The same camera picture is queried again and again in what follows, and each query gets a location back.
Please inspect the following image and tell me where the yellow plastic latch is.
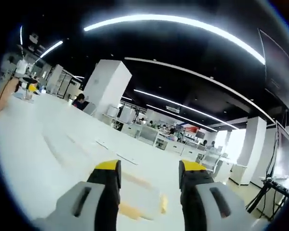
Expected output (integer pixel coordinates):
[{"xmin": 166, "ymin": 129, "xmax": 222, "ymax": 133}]
[
  {"xmin": 123, "ymin": 172, "xmax": 152, "ymax": 189},
  {"xmin": 119, "ymin": 201, "xmax": 155, "ymax": 221},
  {"xmin": 160, "ymin": 194, "xmax": 168, "ymax": 214}
]

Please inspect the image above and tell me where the grey office chair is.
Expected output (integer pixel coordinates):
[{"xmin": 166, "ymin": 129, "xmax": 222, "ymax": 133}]
[{"xmin": 83, "ymin": 102, "xmax": 97, "ymax": 116}]

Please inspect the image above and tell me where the black cable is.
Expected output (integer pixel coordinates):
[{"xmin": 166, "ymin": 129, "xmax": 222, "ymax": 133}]
[{"xmin": 0, "ymin": 79, "xmax": 13, "ymax": 118}]

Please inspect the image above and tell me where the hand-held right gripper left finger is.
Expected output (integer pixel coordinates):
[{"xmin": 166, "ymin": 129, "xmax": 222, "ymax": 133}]
[{"xmin": 33, "ymin": 158, "xmax": 122, "ymax": 231}]

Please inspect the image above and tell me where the short ceiling strip light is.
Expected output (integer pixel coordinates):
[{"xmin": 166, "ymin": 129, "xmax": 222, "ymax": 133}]
[{"xmin": 39, "ymin": 40, "xmax": 64, "ymax": 59}]

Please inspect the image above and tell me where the bundle of black cables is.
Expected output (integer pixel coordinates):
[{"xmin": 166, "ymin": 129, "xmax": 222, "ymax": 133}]
[{"xmin": 264, "ymin": 131, "xmax": 281, "ymax": 183}]

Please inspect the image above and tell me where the long ceiling strip light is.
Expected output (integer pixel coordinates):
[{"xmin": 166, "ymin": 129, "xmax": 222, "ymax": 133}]
[{"xmin": 83, "ymin": 13, "xmax": 266, "ymax": 65}]

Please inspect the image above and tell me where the white square pillar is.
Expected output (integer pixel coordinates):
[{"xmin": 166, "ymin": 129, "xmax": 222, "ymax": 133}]
[
  {"xmin": 83, "ymin": 59, "xmax": 132, "ymax": 116},
  {"xmin": 231, "ymin": 116, "xmax": 267, "ymax": 186}
]

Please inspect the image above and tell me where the clear plastic storage box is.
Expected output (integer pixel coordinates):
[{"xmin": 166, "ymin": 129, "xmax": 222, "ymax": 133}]
[{"xmin": 118, "ymin": 168, "xmax": 170, "ymax": 221}]

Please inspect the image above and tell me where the dark hanging panel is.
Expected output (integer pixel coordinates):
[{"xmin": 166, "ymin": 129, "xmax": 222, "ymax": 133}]
[{"xmin": 258, "ymin": 28, "xmax": 289, "ymax": 102}]

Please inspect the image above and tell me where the black desk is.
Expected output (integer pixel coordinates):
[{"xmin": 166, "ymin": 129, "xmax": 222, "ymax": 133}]
[{"xmin": 245, "ymin": 177, "xmax": 289, "ymax": 218}]

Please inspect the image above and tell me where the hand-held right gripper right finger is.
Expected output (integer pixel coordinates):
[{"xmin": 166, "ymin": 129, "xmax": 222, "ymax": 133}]
[{"xmin": 178, "ymin": 159, "xmax": 254, "ymax": 231}]

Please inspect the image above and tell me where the computer monitor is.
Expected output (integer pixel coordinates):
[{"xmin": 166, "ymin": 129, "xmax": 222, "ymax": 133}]
[{"xmin": 275, "ymin": 121, "xmax": 289, "ymax": 179}]

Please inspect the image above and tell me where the white mesh office chair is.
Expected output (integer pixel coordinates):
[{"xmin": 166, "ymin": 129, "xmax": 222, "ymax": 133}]
[{"xmin": 198, "ymin": 151, "xmax": 224, "ymax": 180}]

